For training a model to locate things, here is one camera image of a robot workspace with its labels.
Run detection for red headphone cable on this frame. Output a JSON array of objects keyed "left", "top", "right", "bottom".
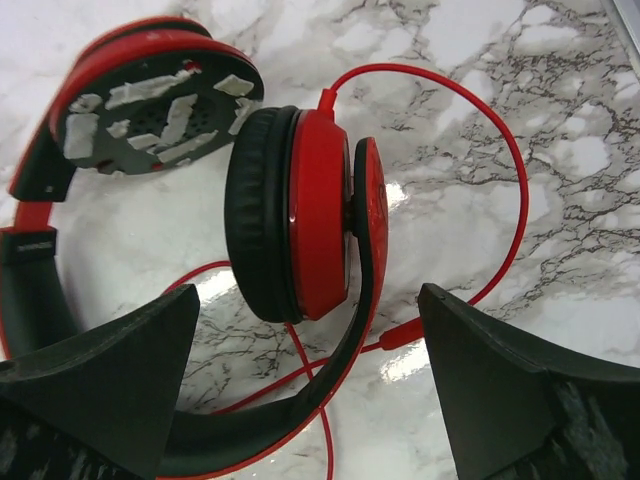
[{"left": 159, "top": 63, "right": 530, "bottom": 480}]

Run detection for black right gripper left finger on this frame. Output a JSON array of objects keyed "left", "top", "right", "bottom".
[{"left": 1, "top": 285, "right": 200, "bottom": 479}]

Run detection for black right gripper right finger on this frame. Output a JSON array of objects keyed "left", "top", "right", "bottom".
[{"left": 418, "top": 283, "right": 639, "bottom": 479}]

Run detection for red black headphones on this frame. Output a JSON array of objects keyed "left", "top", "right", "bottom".
[{"left": 1, "top": 16, "right": 388, "bottom": 479}]

